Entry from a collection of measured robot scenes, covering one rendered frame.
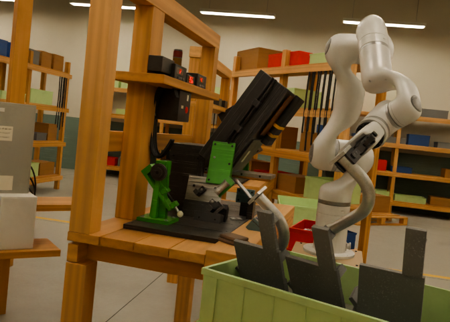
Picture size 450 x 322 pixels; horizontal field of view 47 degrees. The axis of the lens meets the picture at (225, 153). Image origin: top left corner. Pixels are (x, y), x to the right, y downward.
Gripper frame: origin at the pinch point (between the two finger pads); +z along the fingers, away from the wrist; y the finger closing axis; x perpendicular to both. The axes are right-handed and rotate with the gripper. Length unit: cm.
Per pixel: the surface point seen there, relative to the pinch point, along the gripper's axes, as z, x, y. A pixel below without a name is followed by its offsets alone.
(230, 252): -14, 0, -72
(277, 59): -406, -105, -248
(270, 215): 10.7, -2.3, -21.1
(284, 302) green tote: 22.1, 14.8, -26.5
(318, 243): 12.0, 9.8, -14.4
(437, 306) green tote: -13, 48, -21
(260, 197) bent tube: 6.5, -7.5, -23.3
